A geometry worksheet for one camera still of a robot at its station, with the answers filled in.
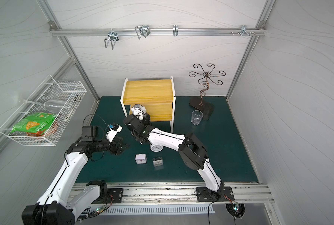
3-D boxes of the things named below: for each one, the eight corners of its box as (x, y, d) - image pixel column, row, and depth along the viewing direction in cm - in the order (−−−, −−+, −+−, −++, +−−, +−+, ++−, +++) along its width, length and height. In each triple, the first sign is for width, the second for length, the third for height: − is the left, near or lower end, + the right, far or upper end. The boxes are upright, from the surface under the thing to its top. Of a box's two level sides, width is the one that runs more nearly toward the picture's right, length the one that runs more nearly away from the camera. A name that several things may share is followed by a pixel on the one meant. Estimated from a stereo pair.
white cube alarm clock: (136, 163, 86) (134, 160, 82) (137, 157, 89) (135, 153, 84) (146, 163, 86) (145, 160, 82) (147, 157, 89) (145, 153, 84)
